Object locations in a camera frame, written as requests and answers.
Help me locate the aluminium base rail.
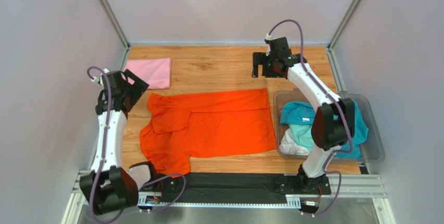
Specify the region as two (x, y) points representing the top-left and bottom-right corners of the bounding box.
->
(63, 172), (395, 223)

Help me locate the orange t shirt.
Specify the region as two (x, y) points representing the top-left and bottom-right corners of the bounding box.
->
(140, 89), (275, 175)

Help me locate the teal t shirt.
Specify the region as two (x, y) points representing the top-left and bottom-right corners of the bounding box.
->
(280, 101), (369, 159)

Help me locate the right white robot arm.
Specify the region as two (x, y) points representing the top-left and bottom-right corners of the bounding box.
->
(252, 34), (355, 194)

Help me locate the pink t shirt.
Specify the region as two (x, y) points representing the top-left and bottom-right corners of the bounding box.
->
(125, 58), (172, 90)

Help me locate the mint green t shirt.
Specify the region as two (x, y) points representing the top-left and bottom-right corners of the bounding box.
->
(289, 125), (314, 152)

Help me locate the clear plastic bin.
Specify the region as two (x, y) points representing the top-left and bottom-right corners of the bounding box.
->
(273, 89), (385, 163)

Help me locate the white t shirt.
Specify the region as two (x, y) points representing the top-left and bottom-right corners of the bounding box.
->
(279, 129), (310, 156)

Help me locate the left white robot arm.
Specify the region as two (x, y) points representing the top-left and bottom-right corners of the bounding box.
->
(79, 67), (156, 216)

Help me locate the black base cloth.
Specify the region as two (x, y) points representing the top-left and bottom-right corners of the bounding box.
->
(162, 172), (301, 204)

